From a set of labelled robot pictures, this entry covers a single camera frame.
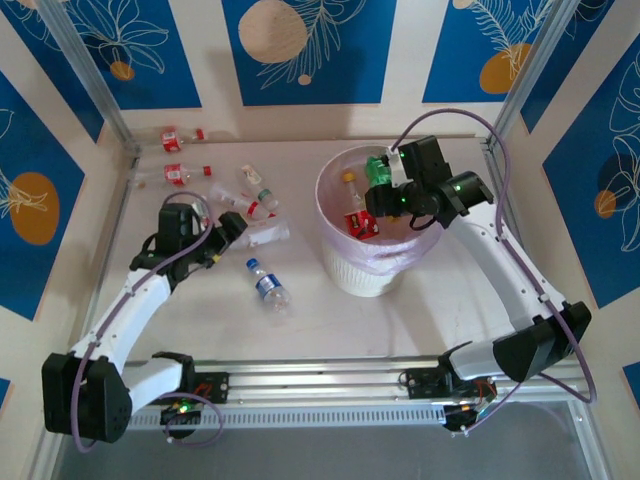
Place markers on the white label red cap bottle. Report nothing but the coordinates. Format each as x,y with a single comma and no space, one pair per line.
235,200

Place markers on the red label plastic bottle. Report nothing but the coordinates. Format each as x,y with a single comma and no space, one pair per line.
174,173
361,225
171,141

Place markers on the green plastic bottle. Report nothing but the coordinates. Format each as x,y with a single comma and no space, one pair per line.
377,172

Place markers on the clear bottle with white label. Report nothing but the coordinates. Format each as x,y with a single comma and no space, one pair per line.
270,234

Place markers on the beige label green band bottle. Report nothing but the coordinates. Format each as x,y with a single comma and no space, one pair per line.
263,193

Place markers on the blue label water bottle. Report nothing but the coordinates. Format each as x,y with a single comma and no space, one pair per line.
269,286

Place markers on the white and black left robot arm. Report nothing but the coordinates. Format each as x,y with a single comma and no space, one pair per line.
125,310

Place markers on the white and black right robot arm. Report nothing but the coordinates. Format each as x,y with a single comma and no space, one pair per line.
500,265

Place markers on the white bin with liner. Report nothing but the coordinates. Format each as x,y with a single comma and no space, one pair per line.
395,250

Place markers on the white plastic waste bin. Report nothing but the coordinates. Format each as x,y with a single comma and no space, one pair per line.
360,280

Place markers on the small electronics board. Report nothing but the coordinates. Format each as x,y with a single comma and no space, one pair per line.
180,412
462,417

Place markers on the grey flat panel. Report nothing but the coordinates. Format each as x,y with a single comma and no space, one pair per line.
320,457

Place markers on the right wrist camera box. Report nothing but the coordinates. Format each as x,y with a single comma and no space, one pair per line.
397,172

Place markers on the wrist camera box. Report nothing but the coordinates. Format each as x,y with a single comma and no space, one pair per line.
397,172
201,212

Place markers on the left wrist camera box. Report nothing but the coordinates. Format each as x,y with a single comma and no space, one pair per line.
201,212

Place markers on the aluminium frame post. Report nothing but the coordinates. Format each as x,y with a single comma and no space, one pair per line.
530,70
90,75

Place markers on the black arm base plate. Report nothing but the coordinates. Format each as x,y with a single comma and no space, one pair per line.
415,385
220,395

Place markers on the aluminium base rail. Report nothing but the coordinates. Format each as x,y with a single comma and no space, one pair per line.
325,385

